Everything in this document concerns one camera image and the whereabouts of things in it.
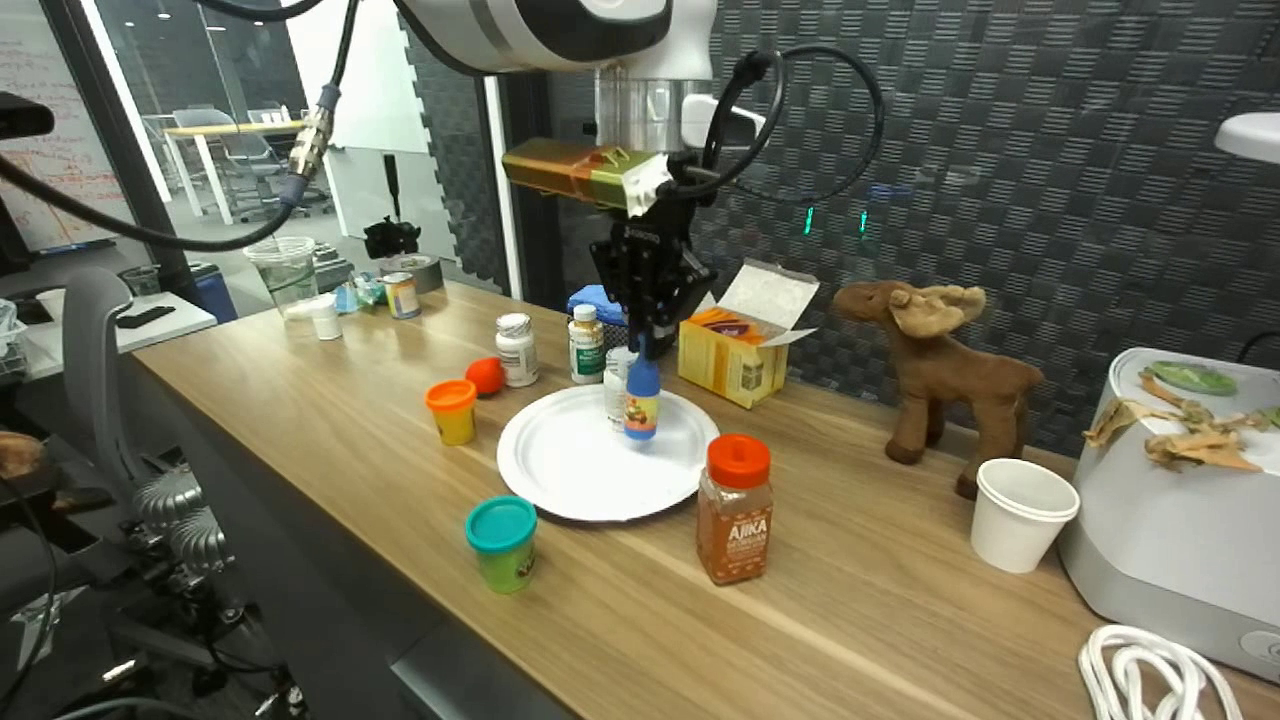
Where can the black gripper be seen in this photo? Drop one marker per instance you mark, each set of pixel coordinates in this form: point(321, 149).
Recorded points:
point(653, 225)

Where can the white pill bottle green label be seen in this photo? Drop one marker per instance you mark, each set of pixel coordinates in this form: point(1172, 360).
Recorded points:
point(586, 344)

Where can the spice jar orange lid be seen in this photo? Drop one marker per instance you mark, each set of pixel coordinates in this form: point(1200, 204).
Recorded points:
point(734, 514)

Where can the green tub teal lid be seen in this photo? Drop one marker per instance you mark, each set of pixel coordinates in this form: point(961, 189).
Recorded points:
point(503, 532)

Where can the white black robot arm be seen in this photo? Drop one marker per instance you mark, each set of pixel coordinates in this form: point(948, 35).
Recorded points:
point(532, 27)

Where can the white paper plate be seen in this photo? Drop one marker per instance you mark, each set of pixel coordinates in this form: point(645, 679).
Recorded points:
point(575, 461)

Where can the black desk object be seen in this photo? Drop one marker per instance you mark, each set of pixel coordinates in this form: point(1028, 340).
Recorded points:
point(395, 240)

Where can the blue folded cloth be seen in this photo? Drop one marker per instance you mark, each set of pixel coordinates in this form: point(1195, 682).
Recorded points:
point(586, 305)

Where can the yellow cardboard box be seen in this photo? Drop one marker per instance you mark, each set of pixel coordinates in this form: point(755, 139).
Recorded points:
point(726, 353)

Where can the red knitted strawberry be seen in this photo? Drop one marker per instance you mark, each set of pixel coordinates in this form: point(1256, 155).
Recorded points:
point(484, 377)

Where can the yellow tub orange lid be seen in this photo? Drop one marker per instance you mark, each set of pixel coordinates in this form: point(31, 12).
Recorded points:
point(452, 407)

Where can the small labelled jar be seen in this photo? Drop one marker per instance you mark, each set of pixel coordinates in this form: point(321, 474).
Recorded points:
point(402, 299)

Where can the brown moose plush toy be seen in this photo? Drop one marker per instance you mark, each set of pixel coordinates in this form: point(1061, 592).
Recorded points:
point(955, 381)

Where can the small white cup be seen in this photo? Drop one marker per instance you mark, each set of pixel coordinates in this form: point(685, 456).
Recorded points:
point(324, 320)

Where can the clear plastic cup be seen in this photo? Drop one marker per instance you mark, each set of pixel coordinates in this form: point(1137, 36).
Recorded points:
point(280, 274)

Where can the white paper cup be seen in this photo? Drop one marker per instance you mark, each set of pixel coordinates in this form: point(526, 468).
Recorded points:
point(1020, 523)

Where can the grey black office chair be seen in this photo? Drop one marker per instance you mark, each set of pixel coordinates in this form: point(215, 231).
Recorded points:
point(93, 344)

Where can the white grey appliance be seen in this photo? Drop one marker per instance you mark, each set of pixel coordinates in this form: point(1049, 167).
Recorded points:
point(1172, 532)

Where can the white lamp shade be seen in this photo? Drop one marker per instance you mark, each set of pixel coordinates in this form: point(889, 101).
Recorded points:
point(1254, 139)

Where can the teal wall marker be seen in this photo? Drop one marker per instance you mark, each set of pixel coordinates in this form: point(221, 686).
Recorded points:
point(863, 222)
point(805, 222)

